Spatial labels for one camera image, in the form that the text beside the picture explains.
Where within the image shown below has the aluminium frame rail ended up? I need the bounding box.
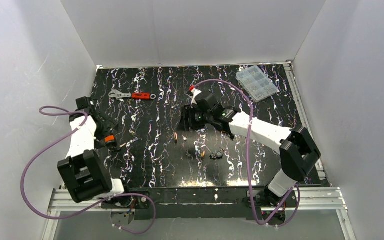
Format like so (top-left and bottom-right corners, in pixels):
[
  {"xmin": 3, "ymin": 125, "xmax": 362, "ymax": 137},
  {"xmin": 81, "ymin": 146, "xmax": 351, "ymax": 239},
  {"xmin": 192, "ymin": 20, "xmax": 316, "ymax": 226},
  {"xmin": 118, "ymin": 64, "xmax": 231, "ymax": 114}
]
[{"xmin": 41, "ymin": 188, "xmax": 104, "ymax": 240}]

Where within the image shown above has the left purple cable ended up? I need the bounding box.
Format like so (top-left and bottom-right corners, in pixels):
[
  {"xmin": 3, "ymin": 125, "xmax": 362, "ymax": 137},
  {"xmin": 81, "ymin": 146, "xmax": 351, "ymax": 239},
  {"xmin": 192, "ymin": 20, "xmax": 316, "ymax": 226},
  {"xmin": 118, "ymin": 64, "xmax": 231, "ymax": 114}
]
[{"xmin": 20, "ymin": 105, "xmax": 157, "ymax": 235}]

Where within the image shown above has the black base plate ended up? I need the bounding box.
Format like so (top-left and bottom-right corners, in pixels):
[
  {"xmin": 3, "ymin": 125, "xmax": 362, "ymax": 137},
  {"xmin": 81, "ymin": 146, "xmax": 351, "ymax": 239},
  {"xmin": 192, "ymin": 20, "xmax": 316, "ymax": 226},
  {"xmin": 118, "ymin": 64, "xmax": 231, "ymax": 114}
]
[{"xmin": 101, "ymin": 186, "xmax": 298, "ymax": 220}]

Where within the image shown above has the clear plastic screw box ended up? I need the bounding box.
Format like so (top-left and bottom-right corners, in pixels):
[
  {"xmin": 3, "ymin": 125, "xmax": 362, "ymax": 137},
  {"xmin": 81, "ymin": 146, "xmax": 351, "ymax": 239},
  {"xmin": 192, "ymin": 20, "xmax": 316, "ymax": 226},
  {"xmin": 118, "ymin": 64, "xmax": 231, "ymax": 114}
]
[{"xmin": 236, "ymin": 65, "xmax": 279, "ymax": 102}]

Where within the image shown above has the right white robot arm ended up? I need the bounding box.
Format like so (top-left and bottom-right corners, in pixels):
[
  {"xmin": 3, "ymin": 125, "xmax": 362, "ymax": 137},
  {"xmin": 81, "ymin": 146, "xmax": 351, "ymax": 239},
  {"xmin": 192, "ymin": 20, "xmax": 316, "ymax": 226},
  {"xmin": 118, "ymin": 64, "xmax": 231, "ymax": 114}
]
[{"xmin": 177, "ymin": 87, "xmax": 322, "ymax": 197}]

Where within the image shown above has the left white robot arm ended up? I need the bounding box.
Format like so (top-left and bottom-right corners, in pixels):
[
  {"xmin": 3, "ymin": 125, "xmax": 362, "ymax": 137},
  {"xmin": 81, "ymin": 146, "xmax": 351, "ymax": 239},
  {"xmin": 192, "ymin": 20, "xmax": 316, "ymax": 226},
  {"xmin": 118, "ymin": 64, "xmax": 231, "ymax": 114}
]
[{"xmin": 57, "ymin": 96, "xmax": 125, "ymax": 203}]

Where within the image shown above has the purple cable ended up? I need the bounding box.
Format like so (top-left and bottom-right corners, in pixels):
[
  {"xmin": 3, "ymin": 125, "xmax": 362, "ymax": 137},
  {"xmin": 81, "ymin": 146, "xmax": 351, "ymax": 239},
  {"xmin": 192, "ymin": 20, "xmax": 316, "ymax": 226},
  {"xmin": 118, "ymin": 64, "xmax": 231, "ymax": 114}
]
[
  {"xmin": 191, "ymin": 79, "xmax": 302, "ymax": 228},
  {"xmin": 20, "ymin": 105, "xmax": 157, "ymax": 235}
]

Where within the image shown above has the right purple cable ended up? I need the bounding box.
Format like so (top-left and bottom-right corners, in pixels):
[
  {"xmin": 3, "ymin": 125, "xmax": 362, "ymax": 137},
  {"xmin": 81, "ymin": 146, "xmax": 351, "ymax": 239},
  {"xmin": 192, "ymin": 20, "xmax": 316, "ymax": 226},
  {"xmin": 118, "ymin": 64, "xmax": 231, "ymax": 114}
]
[{"xmin": 191, "ymin": 79, "xmax": 302, "ymax": 228}]

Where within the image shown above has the red handled adjustable wrench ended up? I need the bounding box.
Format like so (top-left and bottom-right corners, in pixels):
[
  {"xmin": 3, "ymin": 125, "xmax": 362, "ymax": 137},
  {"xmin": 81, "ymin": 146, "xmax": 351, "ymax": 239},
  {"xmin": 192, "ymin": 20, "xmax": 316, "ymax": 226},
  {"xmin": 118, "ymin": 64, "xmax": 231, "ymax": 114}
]
[{"xmin": 108, "ymin": 89, "xmax": 157, "ymax": 100}]

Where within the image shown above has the key ring with keys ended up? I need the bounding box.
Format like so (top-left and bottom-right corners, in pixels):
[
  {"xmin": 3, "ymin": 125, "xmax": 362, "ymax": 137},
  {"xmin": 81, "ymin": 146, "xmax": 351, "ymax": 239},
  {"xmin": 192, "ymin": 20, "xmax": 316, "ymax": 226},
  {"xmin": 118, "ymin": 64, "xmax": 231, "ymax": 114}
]
[{"xmin": 210, "ymin": 149, "xmax": 227, "ymax": 161}]

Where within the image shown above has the orange black padlock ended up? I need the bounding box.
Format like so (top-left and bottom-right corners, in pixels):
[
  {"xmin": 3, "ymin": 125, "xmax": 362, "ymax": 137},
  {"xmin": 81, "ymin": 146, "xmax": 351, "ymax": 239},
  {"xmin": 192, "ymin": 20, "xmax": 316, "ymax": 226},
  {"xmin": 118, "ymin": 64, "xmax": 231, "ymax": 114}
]
[{"xmin": 104, "ymin": 135, "xmax": 127, "ymax": 152}]

